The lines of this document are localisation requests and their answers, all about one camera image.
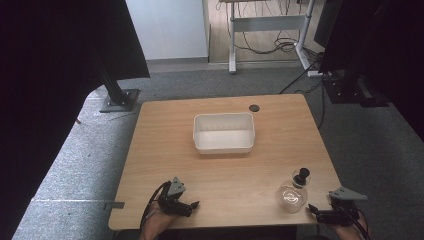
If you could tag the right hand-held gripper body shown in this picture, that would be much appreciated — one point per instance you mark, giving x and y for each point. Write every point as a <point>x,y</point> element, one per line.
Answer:
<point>340,206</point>

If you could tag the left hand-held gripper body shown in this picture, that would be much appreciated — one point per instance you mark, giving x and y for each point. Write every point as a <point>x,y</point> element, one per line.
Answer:
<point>171,196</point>

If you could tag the person's right hand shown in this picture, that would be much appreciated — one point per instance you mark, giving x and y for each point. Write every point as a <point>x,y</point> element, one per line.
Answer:
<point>346,231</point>

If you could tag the person's left hand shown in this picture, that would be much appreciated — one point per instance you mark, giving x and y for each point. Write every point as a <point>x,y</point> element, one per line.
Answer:
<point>159,222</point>

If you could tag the round glass bottle black stopper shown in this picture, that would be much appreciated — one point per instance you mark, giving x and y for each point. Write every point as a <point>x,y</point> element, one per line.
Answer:
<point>292,198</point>

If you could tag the white plastic bin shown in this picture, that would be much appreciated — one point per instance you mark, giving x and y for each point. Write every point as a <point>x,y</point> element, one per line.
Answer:
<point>224,140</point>

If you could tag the black round table grommet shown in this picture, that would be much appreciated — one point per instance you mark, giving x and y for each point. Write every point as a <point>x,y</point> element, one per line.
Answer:
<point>254,108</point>

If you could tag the black stand base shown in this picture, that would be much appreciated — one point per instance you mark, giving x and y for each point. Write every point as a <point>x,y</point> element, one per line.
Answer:
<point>353,90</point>

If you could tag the black metal stand with base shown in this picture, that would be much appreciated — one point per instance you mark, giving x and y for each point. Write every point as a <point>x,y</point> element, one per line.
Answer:
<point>115,93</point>

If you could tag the white power strip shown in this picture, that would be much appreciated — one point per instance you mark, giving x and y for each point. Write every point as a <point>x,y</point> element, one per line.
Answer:
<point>314,73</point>

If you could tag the black curtain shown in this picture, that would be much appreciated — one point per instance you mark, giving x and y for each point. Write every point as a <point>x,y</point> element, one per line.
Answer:
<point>50,83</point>
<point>380,40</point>

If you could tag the grey metal table bracket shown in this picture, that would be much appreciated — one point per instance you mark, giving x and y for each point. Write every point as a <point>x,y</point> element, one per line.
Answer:
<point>113,205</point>

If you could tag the white desk frame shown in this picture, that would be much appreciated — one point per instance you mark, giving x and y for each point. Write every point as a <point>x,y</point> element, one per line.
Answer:
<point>266,25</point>

